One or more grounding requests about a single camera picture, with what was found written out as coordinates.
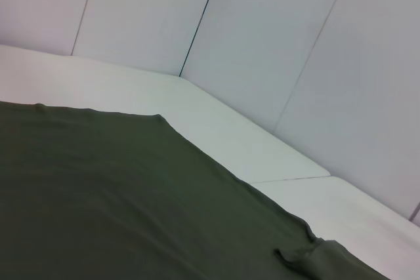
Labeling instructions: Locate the dark green FREE! t-shirt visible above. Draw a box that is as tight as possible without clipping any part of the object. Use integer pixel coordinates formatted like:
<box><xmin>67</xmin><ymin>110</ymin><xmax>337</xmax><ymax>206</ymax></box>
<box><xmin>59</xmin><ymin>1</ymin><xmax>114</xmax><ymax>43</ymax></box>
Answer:
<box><xmin>0</xmin><ymin>102</ymin><xmax>392</xmax><ymax>280</ymax></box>

